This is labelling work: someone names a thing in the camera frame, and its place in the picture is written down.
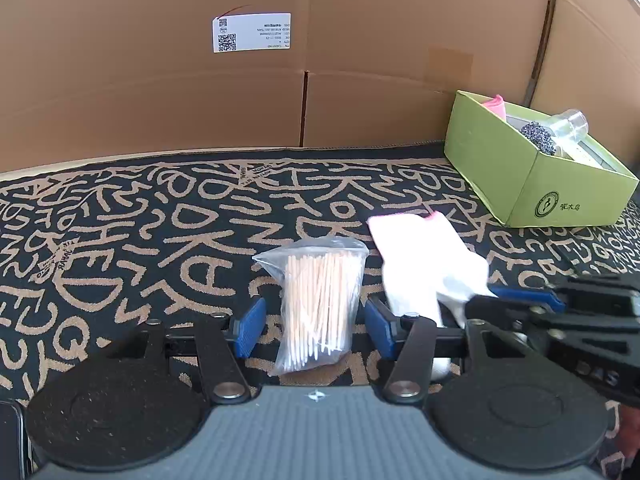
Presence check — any large brown cardboard box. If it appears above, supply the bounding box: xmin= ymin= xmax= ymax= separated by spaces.
xmin=1 ymin=0 xmax=639 ymax=171

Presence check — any clear plastic cup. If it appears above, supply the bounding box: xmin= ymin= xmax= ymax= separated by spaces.
xmin=547 ymin=110 xmax=589 ymax=143

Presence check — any green open shoe box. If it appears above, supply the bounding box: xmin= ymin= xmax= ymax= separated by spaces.
xmin=445 ymin=90 xmax=638 ymax=228

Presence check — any black letter-pattern rug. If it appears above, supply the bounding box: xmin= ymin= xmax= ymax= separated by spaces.
xmin=0 ymin=138 xmax=640 ymax=470

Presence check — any white shipping label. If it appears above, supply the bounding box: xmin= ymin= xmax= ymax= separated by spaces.
xmin=212 ymin=13 xmax=292 ymax=53

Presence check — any bag of cotton swabs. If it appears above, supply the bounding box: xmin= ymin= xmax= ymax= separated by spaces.
xmin=253 ymin=236 xmax=369 ymax=376

